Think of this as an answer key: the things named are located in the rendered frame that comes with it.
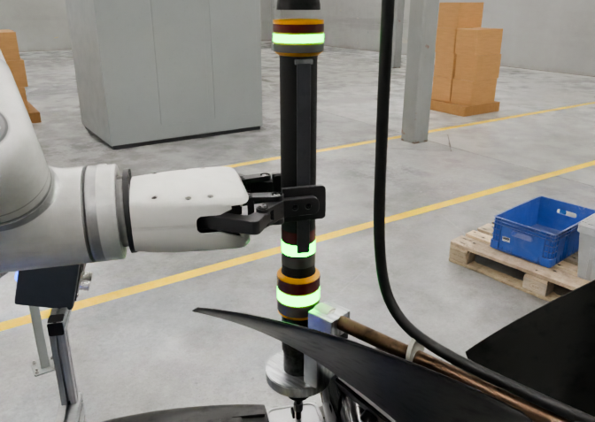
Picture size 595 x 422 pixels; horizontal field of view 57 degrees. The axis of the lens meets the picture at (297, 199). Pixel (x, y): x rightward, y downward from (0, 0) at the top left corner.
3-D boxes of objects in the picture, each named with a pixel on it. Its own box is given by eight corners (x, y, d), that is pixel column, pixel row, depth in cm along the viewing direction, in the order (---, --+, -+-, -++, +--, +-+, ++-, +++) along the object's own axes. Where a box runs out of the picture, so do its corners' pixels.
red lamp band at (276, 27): (334, 31, 47) (334, 23, 47) (300, 34, 44) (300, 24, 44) (296, 29, 50) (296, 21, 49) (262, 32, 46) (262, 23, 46)
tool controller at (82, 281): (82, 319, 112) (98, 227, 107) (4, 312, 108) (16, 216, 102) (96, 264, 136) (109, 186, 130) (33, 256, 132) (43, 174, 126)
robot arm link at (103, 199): (103, 236, 53) (135, 234, 54) (94, 279, 45) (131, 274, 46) (90, 153, 50) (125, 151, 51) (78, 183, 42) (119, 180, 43)
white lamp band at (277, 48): (334, 50, 47) (334, 42, 47) (300, 54, 44) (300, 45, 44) (296, 48, 50) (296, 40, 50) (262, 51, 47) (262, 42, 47)
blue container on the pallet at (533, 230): (594, 242, 357) (600, 211, 349) (549, 270, 320) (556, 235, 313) (534, 224, 386) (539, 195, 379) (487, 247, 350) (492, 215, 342)
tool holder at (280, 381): (359, 382, 58) (363, 302, 55) (316, 418, 53) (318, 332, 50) (296, 349, 64) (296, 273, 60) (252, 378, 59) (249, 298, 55)
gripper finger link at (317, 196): (252, 222, 49) (323, 215, 51) (258, 236, 47) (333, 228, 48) (251, 189, 48) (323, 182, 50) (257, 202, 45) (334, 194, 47)
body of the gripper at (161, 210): (125, 228, 54) (238, 217, 56) (119, 276, 45) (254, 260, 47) (115, 155, 51) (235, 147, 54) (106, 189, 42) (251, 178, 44)
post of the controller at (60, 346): (76, 403, 112) (62, 321, 105) (61, 406, 112) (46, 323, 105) (79, 394, 115) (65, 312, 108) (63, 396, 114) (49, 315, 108)
